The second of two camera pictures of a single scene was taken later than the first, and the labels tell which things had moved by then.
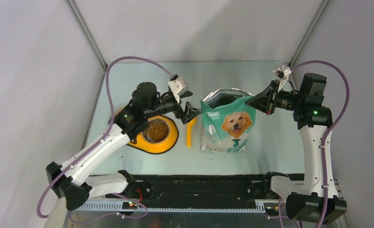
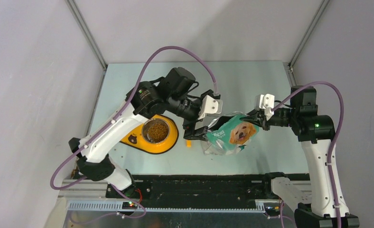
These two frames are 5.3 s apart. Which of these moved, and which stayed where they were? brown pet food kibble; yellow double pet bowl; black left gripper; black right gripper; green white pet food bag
Moved: green white pet food bag; black right gripper; black left gripper
Stayed: brown pet food kibble; yellow double pet bowl
